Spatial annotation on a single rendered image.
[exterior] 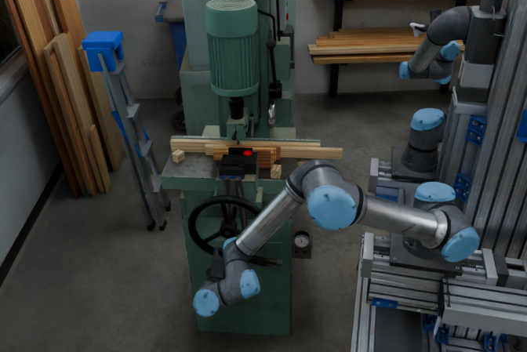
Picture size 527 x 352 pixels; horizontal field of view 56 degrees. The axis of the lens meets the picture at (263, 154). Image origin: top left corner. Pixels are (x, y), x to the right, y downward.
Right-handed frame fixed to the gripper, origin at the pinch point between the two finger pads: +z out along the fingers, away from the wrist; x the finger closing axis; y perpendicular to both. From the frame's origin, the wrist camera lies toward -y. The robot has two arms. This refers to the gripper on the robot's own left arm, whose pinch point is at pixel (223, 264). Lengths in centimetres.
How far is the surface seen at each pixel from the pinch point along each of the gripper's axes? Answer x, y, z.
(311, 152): 30, -40, 22
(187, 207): -17.5, -17.2, 17.5
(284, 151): 19.5, -40.1, 22.1
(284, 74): 18, -70, 25
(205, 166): -10.5, -33.5, 16.7
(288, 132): 20, -48, 61
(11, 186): -133, -13, 89
